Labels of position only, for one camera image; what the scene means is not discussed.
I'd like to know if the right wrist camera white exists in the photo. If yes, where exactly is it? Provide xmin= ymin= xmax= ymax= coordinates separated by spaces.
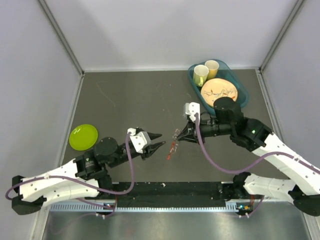
xmin=183 ymin=102 xmax=201 ymax=123

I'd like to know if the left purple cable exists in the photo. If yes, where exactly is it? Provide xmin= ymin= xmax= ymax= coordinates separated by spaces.
xmin=5 ymin=132 xmax=137 ymax=218

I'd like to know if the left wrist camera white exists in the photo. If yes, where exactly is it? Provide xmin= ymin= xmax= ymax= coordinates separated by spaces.
xmin=127 ymin=128 xmax=152 ymax=154

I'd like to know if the red handled metal key holder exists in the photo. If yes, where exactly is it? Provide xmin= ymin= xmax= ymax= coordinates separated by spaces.
xmin=167 ymin=141 xmax=178 ymax=160

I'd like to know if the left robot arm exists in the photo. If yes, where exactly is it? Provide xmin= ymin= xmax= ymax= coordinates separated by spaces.
xmin=5 ymin=128 xmax=165 ymax=216

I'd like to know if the pale green mug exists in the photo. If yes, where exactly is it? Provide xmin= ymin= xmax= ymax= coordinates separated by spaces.
xmin=193 ymin=64 xmax=209 ymax=87

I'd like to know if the green plastic plate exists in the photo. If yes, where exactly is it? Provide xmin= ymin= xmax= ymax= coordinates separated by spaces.
xmin=68 ymin=124 xmax=99 ymax=151

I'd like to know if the yellow mug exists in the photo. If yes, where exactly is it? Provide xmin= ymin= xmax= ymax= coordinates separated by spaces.
xmin=204 ymin=60 xmax=220 ymax=80

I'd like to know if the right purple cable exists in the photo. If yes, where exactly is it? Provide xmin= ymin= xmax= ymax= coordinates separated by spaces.
xmin=194 ymin=112 xmax=320 ymax=218

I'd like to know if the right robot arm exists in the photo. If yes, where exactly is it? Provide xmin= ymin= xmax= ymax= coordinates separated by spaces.
xmin=177 ymin=97 xmax=320 ymax=217

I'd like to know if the cream painted plate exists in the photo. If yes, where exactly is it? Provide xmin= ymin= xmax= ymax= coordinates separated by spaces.
xmin=200 ymin=78 xmax=238 ymax=108

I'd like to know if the teal plastic tray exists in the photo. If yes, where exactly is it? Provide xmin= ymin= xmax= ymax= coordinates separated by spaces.
xmin=187 ymin=59 xmax=250 ymax=116

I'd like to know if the purple cable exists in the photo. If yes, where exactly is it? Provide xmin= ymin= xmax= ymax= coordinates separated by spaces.
xmin=194 ymin=112 xmax=320 ymax=218
xmin=5 ymin=132 xmax=137 ymax=218

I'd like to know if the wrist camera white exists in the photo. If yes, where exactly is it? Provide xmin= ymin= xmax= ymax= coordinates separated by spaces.
xmin=183 ymin=102 xmax=201 ymax=123
xmin=127 ymin=128 xmax=152 ymax=154

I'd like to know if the metal keyring cluster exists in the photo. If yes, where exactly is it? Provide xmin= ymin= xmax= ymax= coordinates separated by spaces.
xmin=172 ymin=128 xmax=181 ymax=141

